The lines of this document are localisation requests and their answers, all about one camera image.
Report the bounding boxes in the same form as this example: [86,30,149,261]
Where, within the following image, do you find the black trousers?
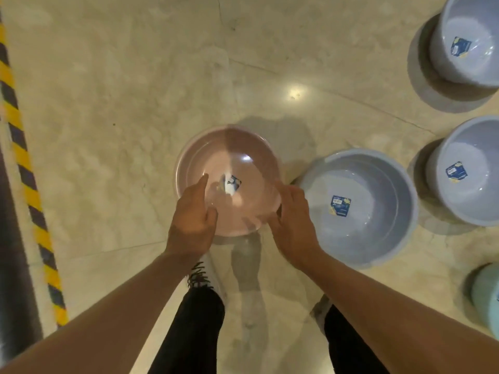
[148,286,390,374]

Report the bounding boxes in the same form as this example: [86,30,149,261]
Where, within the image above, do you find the blue plastic basin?
[298,149,419,268]
[430,0,499,89]
[425,116,499,227]

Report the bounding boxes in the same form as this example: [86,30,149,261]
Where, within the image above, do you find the person's left hand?
[166,173,219,258]

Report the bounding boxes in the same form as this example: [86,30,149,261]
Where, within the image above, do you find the pink plastic basin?
[174,125,283,237]

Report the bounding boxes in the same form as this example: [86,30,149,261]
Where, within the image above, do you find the teal plastic basin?
[470,263,499,340]

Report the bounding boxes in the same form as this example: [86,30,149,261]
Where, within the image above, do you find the yellow black hazard tape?
[0,11,69,328]

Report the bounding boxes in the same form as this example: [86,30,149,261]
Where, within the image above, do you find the person's right forearm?
[302,249,499,374]

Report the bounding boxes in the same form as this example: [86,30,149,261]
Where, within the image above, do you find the person's right hand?
[267,180,324,269]

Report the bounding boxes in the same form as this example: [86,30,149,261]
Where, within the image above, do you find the person's left forearm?
[0,250,197,374]

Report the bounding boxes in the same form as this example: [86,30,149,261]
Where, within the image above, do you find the white left shoe black laces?
[187,253,227,305]

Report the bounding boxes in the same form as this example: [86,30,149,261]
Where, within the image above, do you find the white right shoe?
[310,295,333,332]

